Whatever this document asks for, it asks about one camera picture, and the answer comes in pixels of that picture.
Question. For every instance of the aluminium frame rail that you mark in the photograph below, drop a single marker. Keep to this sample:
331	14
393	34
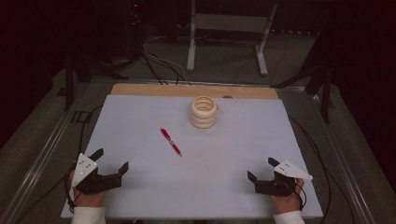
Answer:
40	158
199	82
345	155

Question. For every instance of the white metal stand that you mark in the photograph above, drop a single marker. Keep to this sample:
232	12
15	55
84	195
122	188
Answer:
229	22

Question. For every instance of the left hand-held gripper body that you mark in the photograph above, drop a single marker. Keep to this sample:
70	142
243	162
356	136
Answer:
93	182

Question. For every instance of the black stand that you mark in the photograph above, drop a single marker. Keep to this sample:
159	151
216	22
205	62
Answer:
69	77
323	77

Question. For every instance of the white table mat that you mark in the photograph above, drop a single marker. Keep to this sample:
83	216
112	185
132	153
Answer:
211	174

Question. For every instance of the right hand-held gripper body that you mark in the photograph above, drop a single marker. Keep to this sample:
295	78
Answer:
277	186

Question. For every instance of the red pen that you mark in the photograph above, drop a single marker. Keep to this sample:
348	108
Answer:
171	142

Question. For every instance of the person's right hand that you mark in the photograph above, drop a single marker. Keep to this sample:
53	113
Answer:
286	203

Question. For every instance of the person's left hand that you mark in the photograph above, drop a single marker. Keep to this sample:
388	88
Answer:
88	199

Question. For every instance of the cream ribbed cup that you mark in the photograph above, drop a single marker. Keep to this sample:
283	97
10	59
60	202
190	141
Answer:
204	113

